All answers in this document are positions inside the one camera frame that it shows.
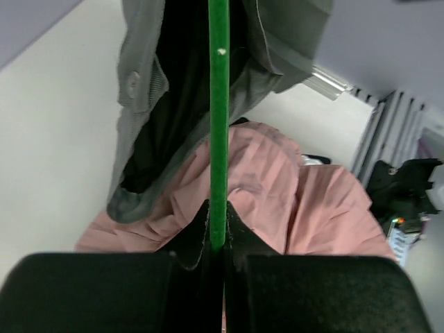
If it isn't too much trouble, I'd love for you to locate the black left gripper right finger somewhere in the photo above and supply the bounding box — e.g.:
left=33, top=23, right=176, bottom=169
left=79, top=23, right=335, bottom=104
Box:
left=224, top=206, right=432, bottom=333

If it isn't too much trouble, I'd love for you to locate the green plastic hanger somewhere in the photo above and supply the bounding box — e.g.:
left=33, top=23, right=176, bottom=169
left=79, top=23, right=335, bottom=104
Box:
left=208, top=0, right=230, bottom=253

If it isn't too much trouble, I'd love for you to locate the white slotted cable duct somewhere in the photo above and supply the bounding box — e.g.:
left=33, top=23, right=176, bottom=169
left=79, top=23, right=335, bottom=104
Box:
left=388, top=225, right=420, bottom=267

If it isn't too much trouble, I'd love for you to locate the white skirt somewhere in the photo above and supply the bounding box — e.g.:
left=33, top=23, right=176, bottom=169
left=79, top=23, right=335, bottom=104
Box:
left=302, top=155, right=332, bottom=165

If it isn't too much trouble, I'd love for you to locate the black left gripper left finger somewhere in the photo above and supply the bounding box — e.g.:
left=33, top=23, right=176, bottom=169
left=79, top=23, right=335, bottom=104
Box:
left=1, top=202, right=222, bottom=332

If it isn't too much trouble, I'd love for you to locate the grey pleated skirt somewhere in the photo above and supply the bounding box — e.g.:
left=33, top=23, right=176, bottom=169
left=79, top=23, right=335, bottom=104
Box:
left=106, top=1, right=334, bottom=224

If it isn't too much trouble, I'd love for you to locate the pink pleated skirt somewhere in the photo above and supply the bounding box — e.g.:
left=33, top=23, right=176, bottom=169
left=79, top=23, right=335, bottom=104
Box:
left=76, top=121, right=395, bottom=259

